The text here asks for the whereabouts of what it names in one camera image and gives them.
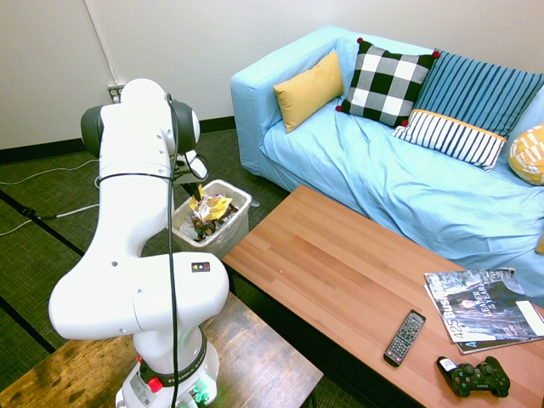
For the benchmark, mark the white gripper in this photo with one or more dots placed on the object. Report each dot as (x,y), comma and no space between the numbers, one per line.
(185,175)

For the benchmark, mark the yellow baked chip bag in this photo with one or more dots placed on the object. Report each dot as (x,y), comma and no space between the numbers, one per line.
(212,207)

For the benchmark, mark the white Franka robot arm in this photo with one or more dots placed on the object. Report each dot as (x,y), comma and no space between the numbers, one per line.
(127,204)

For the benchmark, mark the white trash bin with liner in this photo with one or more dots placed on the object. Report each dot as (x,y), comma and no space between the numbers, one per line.
(229,238)

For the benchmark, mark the brown candy wrapper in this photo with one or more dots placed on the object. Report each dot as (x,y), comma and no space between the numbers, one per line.
(206,231)
(231,210)

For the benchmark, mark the plain mustard yellow pillow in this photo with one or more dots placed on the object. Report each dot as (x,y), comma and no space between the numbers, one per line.
(308,91)

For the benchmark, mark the rustic dark wood stand table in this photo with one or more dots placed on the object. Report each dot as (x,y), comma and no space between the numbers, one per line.
(263,357)

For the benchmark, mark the wooden coffee table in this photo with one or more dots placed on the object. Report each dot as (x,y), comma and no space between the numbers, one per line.
(365,276)

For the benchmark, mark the light blue sofa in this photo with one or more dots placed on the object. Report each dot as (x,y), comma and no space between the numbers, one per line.
(404,191)

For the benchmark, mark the black white checkered pillow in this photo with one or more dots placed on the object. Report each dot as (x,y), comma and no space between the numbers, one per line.
(384,83)

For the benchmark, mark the black tv remote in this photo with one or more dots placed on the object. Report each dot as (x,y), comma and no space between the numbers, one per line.
(404,338)

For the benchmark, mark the white navy striped pillow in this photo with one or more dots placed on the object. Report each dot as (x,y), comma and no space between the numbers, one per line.
(450,138)

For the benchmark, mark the business magazine with dark cover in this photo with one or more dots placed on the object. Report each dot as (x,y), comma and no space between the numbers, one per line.
(472,302)

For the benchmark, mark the blue striped pillow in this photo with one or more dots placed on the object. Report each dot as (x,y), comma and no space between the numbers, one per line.
(476,93)

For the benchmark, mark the small black labelled device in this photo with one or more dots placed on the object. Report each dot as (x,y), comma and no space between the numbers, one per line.
(446,366)

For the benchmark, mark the magazine with white cover edge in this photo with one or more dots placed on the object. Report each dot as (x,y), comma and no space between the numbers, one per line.
(489,345)

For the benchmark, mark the yellow white patterned pillow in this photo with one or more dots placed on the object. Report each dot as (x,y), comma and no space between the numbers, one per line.
(529,155)

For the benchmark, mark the black game controller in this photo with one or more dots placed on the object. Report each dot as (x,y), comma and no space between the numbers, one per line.
(480,378)

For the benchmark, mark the yellow fabric item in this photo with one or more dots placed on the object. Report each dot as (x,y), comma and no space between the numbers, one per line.
(540,244)

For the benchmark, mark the wall power outlet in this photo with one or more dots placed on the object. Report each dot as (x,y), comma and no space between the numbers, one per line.
(115,93)

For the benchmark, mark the white wall conduit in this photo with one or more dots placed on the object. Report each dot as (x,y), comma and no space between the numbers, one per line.
(100,42)

